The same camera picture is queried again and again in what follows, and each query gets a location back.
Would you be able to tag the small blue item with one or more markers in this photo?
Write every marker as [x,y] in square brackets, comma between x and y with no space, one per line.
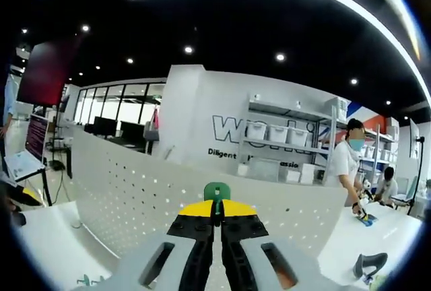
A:
[367,220]

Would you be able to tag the yellow-green cloth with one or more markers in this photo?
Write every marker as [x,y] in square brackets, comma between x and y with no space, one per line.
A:
[377,280]

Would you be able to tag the black desk monitor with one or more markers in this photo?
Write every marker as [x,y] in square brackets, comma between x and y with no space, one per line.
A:
[106,126]
[133,131]

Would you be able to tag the white storage bin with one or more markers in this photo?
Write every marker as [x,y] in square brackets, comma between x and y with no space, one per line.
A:
[279,135]
[262,132]
[298,137]

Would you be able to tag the white pegboard mounting plate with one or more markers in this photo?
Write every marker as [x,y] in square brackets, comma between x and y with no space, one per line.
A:
[118,186]

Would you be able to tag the black tripod stand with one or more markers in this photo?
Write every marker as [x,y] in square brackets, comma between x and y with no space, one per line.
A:
[46,188]

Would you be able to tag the pink hanging cloth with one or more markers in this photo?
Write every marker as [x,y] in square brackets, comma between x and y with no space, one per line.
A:
[156,119]

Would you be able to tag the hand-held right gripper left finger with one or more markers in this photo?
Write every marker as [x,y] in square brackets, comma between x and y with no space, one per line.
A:
[195,237]

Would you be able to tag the dark grey plastic holder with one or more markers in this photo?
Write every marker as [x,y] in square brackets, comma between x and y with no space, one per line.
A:
[370,264]

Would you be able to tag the large red display screen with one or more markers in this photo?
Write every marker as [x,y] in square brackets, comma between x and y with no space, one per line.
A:
[43,72]

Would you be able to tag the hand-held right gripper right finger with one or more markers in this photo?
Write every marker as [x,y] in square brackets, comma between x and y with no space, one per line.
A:
[242,237]

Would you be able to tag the grey metal shelf rack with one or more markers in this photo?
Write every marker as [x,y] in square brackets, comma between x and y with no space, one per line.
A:
[286,112]

